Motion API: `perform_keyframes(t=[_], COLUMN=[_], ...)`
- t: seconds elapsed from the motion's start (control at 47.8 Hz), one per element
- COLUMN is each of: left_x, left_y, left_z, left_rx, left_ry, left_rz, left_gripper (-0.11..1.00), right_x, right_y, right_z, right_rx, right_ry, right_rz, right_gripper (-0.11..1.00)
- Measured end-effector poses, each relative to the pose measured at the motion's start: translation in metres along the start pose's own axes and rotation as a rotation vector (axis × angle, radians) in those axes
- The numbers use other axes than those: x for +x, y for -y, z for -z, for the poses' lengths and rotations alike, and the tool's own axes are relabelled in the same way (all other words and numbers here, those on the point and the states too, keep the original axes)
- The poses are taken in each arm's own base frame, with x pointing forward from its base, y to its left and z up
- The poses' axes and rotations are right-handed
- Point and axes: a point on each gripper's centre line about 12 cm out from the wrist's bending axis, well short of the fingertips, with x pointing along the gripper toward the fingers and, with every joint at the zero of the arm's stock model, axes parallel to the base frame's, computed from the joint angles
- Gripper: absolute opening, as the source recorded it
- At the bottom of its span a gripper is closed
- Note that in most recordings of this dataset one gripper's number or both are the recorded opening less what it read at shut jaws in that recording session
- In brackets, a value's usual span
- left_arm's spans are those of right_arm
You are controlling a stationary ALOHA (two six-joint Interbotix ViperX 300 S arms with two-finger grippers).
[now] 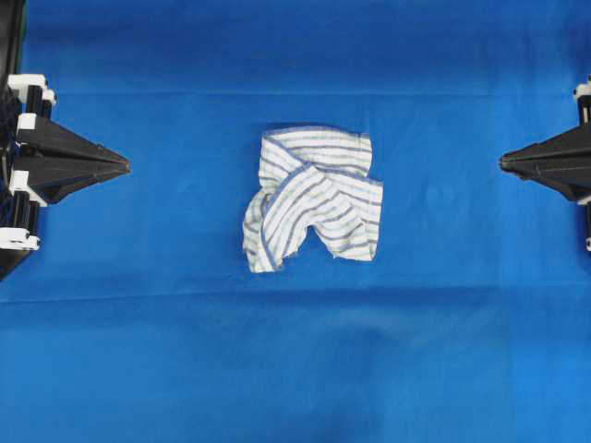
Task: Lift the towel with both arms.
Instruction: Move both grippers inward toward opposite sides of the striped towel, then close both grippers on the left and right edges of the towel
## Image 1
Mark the blue striped white towel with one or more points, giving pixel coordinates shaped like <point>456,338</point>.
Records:
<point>313,178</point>

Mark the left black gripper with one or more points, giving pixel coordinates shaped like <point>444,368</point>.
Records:
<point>31,183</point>

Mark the blue table cloth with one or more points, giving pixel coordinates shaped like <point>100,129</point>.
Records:
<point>138,319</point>

